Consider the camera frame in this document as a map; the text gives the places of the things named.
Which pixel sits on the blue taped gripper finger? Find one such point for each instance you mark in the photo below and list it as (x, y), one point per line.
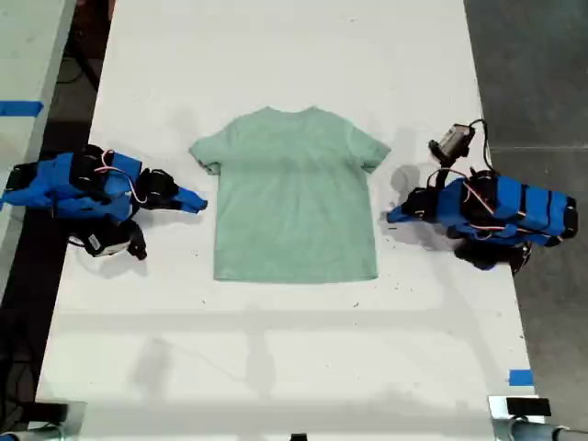
(184, 207)
(402, 210)
(406, 220)
(190, 196)

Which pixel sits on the pale green t-shirt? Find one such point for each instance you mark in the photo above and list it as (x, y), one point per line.
(294, 206)

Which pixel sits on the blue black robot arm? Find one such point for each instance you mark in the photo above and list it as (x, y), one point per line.
(55, 184)
(519, 211)

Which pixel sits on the long blue tape strip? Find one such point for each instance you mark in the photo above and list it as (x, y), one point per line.
(20, 108)

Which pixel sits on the pale side table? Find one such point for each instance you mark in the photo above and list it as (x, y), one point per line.
(23, 50)

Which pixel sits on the short blue tape strip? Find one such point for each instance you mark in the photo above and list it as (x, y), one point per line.
(521, 377)

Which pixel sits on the metal table clamp black pad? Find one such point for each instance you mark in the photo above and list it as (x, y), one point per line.
(59, 413)
(523, 409)

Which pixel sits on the small black clip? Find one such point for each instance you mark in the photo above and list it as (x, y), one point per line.
(298, 437)

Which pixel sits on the black camera box with label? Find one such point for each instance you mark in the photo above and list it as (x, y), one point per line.
(452, 140)
(108, 241)

